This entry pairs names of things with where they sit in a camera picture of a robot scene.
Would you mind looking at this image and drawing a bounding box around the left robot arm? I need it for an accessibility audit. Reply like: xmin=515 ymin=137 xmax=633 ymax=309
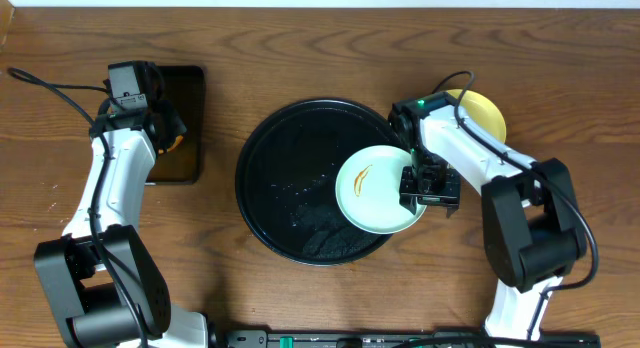
xmin=34 ymin=61 xmax=211 ymax=347

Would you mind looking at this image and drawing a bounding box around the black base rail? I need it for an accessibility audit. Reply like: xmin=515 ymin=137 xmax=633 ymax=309
xmin=209 ymin=328 xmax=602 ymax=348

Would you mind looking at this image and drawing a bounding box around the orange green scrub sponge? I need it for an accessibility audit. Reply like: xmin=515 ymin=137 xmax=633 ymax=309
xmin=158 ymin=135 xmax=184 ymax=155

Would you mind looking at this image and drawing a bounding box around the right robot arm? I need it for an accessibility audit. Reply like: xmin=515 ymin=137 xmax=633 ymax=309
xmin=388 ymin=91 xmax=589 ymax=341

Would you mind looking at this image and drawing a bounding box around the yellow plate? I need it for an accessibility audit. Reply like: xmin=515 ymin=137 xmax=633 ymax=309
xmin=461 ymin=90 xmax=507 ymax=143

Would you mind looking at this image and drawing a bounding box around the pale green plate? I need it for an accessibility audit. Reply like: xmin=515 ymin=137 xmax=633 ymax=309
xmin=335 ymin=145 xmax=426 ymax=235

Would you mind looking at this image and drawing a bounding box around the black rectangular water tray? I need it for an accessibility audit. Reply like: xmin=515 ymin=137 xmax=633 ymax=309
xmin=146 ymin=65 xmax=206 ymax=186

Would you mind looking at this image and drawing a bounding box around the round black serving tray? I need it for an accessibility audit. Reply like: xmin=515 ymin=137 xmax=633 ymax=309
xmin=235 ymin=98 xmax=399 ymax=266

